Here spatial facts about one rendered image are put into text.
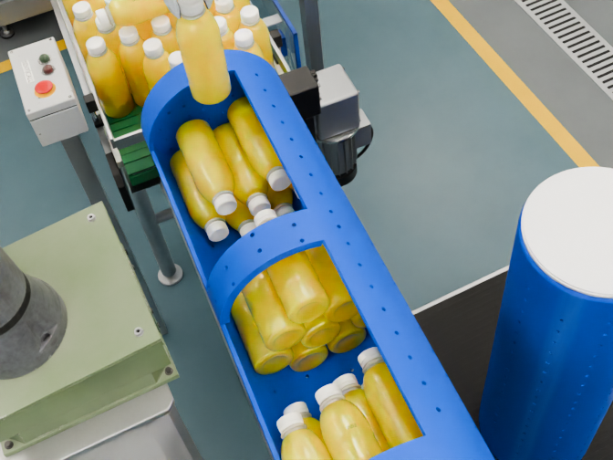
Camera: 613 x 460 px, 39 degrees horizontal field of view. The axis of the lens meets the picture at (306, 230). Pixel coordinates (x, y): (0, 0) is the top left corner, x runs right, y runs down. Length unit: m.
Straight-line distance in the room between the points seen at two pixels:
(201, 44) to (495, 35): 2.16
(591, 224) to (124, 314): 0.82
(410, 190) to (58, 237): 1.74
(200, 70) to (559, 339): 0.81
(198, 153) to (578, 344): 0.77
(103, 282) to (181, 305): 1.47
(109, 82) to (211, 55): 0.54
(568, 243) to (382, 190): 1.42
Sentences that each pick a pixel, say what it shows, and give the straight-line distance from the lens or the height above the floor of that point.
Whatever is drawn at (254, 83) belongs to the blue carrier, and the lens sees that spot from 1.54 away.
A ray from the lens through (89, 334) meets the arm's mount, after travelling 1.24.
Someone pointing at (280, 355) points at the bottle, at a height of 1.06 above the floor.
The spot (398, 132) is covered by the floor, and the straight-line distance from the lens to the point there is 3.06.
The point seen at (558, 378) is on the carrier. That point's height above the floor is 0.71.
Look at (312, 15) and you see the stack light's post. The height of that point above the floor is 0.87.
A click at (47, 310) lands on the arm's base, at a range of 1.22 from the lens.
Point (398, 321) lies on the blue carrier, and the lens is 1.25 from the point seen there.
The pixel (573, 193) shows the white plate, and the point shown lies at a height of 1.04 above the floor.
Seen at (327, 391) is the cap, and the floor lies 1.14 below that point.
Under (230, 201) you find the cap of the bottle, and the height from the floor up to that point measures 1.11.
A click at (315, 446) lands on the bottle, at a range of 1.25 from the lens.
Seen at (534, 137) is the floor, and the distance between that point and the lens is 3.08.
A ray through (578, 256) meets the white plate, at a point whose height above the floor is 1.04.
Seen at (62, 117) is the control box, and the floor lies 1.06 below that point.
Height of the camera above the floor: 2.30
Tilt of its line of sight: 55 degrees down
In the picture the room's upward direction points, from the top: 8 degrees counter-clockwise
